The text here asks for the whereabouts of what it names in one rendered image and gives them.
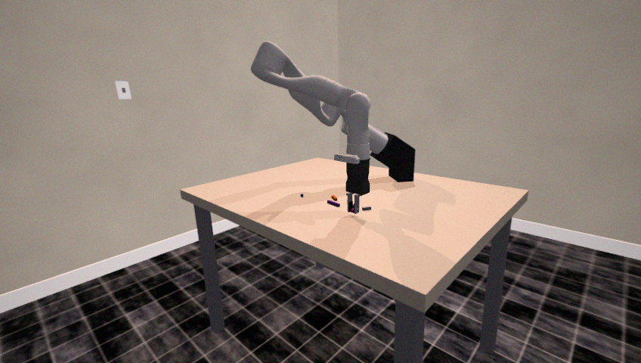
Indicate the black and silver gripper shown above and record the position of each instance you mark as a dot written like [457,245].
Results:
[357,159]

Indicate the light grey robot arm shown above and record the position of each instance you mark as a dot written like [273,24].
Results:
[268,65]

